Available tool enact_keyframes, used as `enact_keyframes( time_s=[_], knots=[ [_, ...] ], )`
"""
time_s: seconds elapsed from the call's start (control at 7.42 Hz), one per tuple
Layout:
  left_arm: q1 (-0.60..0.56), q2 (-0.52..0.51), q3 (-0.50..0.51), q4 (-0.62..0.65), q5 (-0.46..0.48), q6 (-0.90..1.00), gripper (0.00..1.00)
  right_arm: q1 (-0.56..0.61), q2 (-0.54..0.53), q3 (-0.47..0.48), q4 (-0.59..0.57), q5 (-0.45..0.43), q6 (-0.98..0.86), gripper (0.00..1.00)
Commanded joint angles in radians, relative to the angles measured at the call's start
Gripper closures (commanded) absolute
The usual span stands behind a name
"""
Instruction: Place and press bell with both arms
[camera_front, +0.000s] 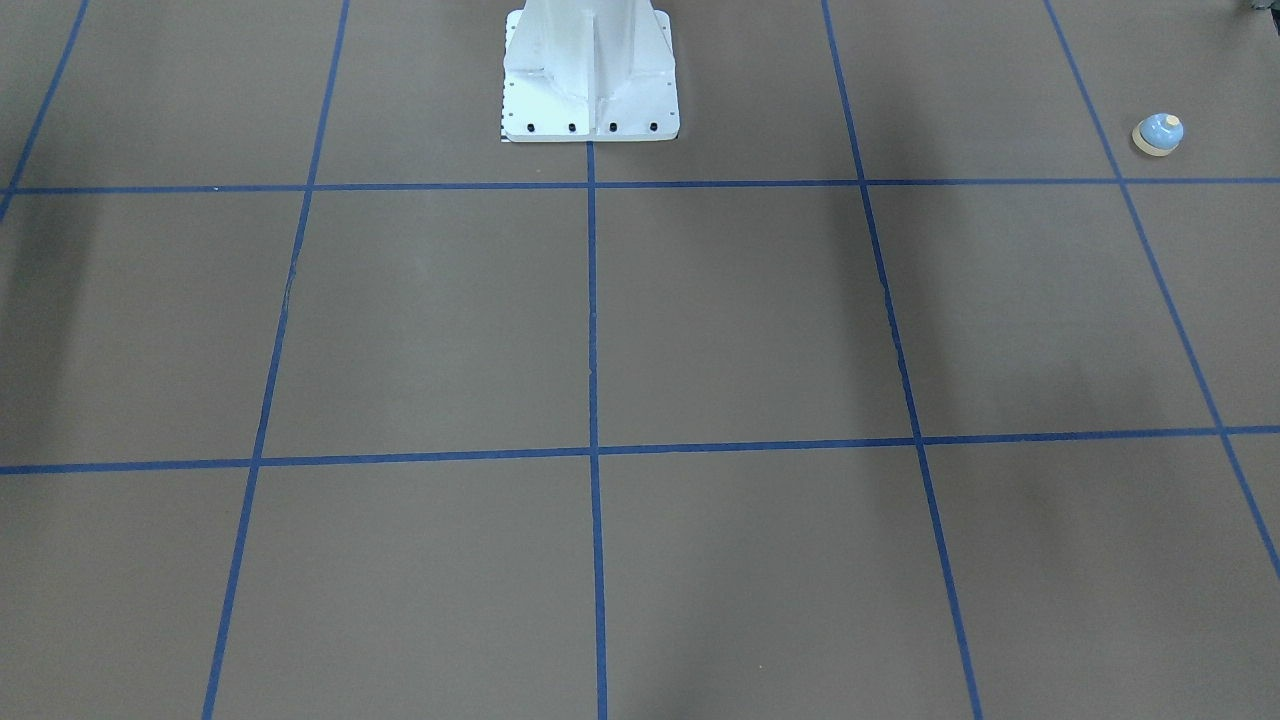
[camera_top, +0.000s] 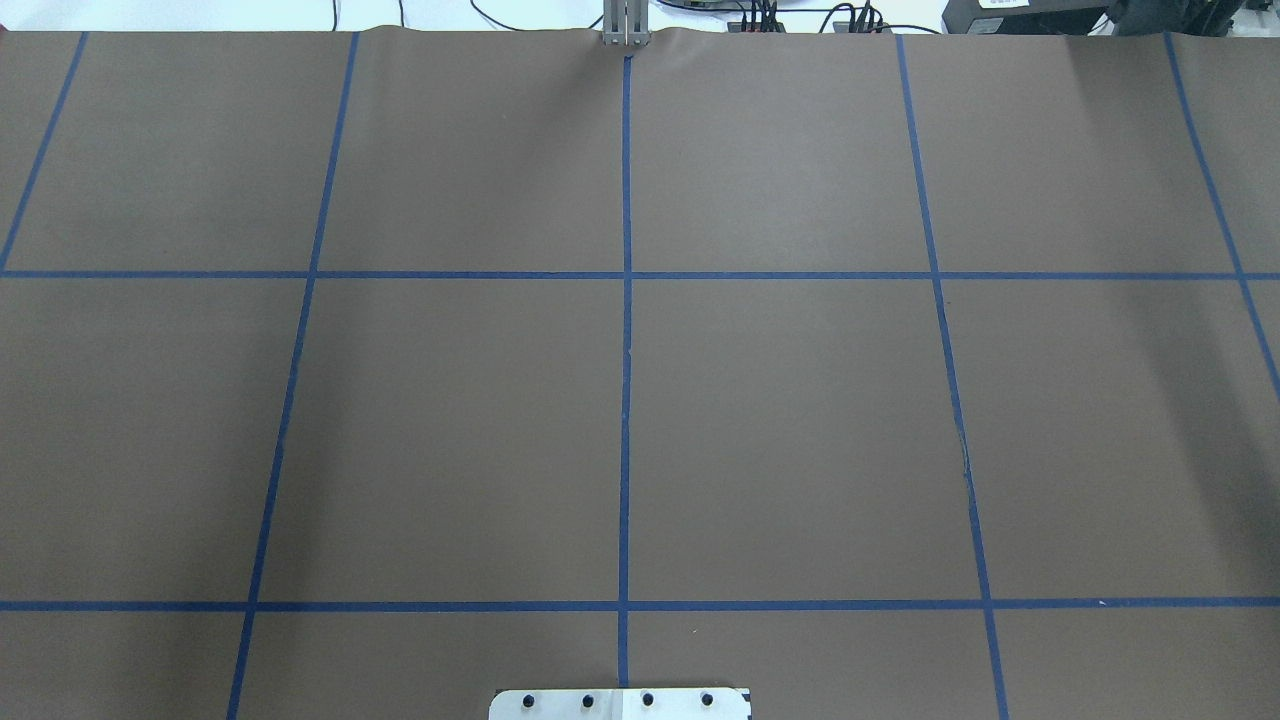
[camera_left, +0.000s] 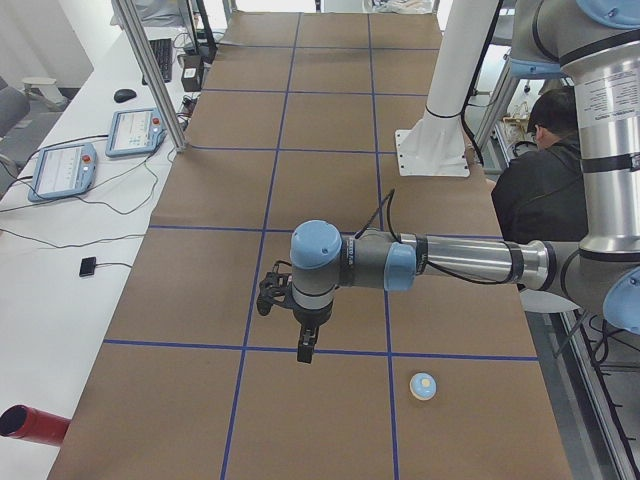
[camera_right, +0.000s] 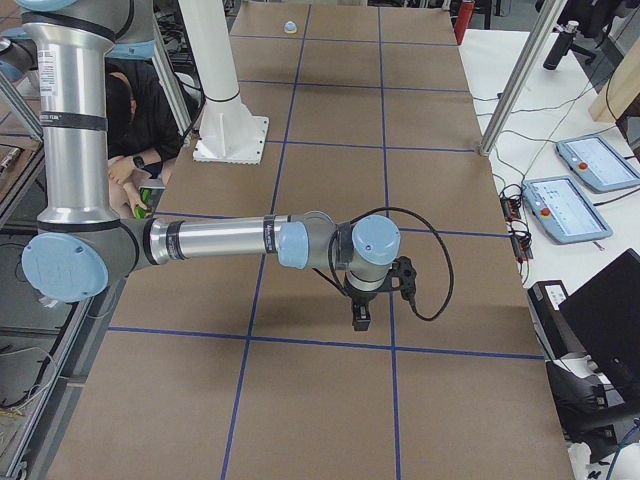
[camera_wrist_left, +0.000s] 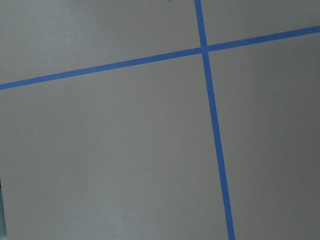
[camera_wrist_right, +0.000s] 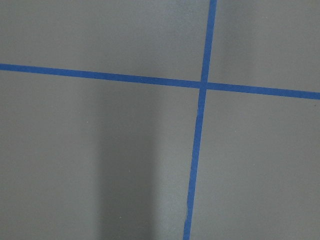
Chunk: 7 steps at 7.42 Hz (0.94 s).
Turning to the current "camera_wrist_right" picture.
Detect blue tape grid lines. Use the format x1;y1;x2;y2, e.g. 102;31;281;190
0;0;320;240

